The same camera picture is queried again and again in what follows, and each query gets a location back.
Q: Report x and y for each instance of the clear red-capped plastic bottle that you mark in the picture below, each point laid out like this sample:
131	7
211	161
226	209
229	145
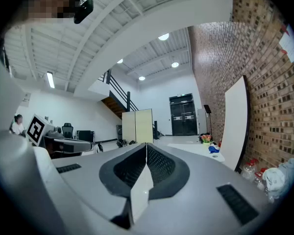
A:
250	169
259	179

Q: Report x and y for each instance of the person's head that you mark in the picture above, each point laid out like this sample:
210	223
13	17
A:
46	1

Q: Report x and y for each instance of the black double door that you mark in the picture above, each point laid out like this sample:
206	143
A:
183	116

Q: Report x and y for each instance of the black low cabinet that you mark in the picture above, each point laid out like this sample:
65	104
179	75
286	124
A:
85	136

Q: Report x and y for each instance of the black office chair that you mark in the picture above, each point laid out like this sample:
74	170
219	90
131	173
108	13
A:
67	130

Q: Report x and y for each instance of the potted colourful flowers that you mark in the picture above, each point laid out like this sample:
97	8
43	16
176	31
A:
205	139

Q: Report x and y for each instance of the white leaning board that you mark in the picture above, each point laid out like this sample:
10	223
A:
235	121

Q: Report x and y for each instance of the pale yellow partition screen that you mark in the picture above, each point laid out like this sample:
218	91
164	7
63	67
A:
137	126

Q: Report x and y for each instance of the white wall papers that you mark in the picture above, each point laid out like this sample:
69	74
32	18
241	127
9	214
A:
290	45

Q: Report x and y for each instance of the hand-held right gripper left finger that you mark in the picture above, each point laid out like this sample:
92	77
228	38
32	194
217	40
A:
88	180

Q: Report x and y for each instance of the staircase with black railing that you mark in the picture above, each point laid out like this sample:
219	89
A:
117	97

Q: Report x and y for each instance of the black music stand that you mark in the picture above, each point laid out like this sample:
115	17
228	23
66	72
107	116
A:
207	109

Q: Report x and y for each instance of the black head-worn camera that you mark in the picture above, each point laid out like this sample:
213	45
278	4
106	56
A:
83	10

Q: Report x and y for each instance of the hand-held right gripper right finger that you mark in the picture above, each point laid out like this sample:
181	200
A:
201	180

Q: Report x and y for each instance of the light blue crumpled cloth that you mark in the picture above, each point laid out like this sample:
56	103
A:
283	177

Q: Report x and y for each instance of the white tall cabinet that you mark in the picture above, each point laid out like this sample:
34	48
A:
202	121

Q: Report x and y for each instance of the blue toy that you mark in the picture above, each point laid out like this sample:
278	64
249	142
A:
213	149

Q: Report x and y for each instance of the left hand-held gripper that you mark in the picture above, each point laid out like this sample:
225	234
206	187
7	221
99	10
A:
39	128

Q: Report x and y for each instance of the white wall poster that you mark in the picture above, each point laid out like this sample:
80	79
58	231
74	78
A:
26	100

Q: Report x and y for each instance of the round ceiling light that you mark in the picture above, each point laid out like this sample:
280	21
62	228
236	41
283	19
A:
120	61
163	36
141	78
175	64

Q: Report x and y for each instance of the white table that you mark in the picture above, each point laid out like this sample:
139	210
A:
193	148

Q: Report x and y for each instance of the long tube ceiling light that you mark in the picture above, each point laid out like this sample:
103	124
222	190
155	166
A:
50	79

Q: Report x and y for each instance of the dark bags on floor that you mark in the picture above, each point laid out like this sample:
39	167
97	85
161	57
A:
125	143

